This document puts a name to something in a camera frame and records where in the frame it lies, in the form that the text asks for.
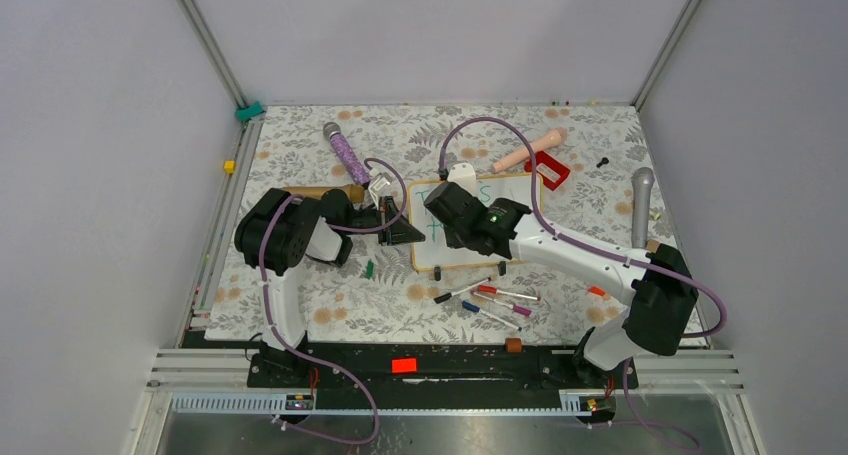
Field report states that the red square frame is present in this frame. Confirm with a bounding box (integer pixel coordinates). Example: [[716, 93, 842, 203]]
[[536, 151, 571, 191]]

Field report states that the teal corner clamp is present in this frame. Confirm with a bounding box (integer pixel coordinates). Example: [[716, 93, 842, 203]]
[[235, 101, 265, 123]]

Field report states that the red tape patch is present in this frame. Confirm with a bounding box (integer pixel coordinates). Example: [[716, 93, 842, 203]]
[[390, 357, 418, 374]]

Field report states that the yellow framed whiteboard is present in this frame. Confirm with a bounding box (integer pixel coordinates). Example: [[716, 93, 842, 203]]
[[407, 173, 532, 272]]

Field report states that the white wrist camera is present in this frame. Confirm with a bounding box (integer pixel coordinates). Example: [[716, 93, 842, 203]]
[[367, 171, 394, 205], [447, 163, 477, 196]]

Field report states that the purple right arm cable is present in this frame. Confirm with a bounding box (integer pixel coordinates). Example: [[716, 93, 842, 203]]
[[438, 116, 729, 453]]

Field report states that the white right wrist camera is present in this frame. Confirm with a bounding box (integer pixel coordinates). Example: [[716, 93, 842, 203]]
[[447, 163, 477, 196]]

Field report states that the cable duct rail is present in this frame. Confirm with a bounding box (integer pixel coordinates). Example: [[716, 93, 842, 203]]
[[171, 390, 604, 417]]

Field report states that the orange cylinder block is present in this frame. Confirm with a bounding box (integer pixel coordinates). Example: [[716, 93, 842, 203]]
[[504, 337, 523, 354]]

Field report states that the floral tablecloth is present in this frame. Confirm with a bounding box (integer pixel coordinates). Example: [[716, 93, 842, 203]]
[[241, 106, 651, 345]]

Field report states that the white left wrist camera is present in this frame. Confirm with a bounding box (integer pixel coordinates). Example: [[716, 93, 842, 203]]
[[367, 171, 394, 205]]

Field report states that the black whiteboard marker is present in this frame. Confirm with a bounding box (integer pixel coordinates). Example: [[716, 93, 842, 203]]
[[433, 277, 492, 304]]

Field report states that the red triangular block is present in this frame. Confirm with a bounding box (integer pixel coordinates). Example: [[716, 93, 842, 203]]
[[588, 286, 608, 299]]

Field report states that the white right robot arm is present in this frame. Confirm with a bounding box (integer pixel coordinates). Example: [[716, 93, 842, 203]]
[[424, 182, 698, 387]]

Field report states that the silver toy microphone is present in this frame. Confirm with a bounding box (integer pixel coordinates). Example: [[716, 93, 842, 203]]
[[631, 167, 655, 248]]

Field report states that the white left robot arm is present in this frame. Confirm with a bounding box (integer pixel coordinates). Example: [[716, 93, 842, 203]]
[[234, 185, 426, 386]]

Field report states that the magenta whiteboard marker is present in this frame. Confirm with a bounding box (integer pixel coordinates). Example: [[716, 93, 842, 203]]
[[472, 292, 532, 317]]

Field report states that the blue whiteboard marker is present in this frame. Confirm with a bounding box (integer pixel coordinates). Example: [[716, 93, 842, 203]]
[[461, 300, 522, 332]]

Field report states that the purple glitter toy microphone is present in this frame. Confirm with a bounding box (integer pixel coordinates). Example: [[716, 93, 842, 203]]
[[323, 122, 370, 186]]

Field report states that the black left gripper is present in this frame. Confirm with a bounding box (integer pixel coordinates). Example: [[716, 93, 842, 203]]
[[342, 196, 426, 246]]

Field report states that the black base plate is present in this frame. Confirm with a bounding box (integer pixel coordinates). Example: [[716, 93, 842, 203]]
[[247, 341, 639, 406]]

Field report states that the gold toy microphone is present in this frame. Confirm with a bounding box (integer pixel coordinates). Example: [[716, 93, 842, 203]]
[[283, 184, 365, 204]]

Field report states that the red whiteboard marker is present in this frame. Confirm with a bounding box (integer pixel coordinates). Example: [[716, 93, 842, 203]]
[[476, 285, 541, 301]]

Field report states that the pink toy microphone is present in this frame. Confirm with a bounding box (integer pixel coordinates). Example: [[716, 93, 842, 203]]
[[492, 127, 568, 173]]

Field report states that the small tan wooden block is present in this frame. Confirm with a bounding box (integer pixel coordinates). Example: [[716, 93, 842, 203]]
[[645, 240, 661, 253]]

